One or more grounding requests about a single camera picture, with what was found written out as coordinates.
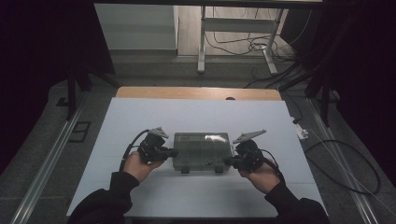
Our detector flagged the metal floor rail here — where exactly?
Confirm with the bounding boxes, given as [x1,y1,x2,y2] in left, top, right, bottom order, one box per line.
[8,92,88,224]
[306,97,380,224]

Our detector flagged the tangle of thin black cables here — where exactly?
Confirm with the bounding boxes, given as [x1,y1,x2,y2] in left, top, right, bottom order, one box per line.
[204,7,300,63]

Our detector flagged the white desk frame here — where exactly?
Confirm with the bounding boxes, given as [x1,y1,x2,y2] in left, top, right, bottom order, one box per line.
[197,6,286,75]

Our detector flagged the white table cover board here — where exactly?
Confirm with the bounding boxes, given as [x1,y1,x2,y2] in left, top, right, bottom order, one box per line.
[65,97,329,218]

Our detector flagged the white cabinet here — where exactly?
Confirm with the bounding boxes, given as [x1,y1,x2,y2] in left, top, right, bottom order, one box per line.
[93,3,179,51]

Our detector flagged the looped black floor cable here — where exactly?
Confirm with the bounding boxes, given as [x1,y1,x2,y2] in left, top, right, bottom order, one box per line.
[303,139,382,196]

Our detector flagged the left hand-held gripper cable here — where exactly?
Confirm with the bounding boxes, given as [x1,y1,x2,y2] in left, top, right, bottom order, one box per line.
[120,129,151,173]

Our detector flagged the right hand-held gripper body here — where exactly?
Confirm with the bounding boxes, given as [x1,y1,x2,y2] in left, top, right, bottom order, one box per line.
[232,129,268,173]

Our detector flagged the right hand-held gripper cable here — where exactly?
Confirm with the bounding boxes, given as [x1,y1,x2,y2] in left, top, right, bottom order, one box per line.
[261,148,286,185]

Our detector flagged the person's right hand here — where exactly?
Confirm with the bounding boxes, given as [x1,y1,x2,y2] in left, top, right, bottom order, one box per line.
[238,163,282,196]

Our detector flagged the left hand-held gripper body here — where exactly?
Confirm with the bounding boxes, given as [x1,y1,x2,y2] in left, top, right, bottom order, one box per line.
[136,126,172,164]

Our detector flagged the person's left hand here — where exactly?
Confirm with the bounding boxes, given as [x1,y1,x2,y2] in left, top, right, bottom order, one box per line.
[122,150,165,184]

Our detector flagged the thick black floor cables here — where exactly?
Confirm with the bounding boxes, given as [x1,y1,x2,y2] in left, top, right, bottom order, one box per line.
[244,60,312,91]

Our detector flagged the thin white floor cable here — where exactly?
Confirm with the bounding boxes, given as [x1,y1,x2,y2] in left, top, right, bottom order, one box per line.
[307,128,396,217]

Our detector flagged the hand-held gripper cable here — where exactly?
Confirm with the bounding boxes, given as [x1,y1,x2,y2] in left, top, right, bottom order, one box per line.
[261,148,286,185]
[120,129,151,173]

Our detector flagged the black metal stand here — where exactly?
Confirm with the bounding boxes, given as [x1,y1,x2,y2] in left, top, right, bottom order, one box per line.
[278,15,340,128]
[55,62,121,121]

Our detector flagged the clear plastic compartment box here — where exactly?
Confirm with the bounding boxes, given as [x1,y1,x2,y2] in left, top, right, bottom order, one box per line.
[172,132,234,175]

